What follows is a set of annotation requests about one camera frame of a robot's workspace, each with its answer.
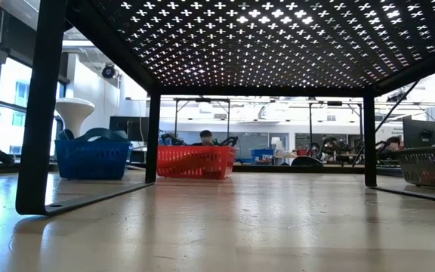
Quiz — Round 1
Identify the red plastic basket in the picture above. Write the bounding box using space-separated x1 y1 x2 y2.
156 144 238 181

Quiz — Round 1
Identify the blue plastic basket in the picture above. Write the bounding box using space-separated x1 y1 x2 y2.
54 138 134 181

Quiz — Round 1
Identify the black plastic basket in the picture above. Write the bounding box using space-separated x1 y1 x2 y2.
393 144 435 192

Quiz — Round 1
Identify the white cone desk lamp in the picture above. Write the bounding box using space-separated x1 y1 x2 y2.
54 97 97 139

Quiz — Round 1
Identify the person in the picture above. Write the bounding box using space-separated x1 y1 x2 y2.
191 129 219 147
380 135 403 160

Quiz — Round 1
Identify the blue storage bin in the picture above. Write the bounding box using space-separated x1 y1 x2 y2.
250 147 276 164

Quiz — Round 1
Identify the black computer monitor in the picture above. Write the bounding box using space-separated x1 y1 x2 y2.
108 116 150 143
402 118 435 150

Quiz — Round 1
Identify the black rounded chair back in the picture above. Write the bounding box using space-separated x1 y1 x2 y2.
290 155 325 168

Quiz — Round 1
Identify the ceiling light fixture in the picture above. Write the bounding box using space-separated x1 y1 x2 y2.
61 39 96 48

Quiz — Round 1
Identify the black perforated metal riser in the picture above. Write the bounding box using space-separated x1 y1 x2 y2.
15 0 435 216

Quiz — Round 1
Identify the metal gantry frame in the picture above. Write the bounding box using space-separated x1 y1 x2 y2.
173 97 232 147

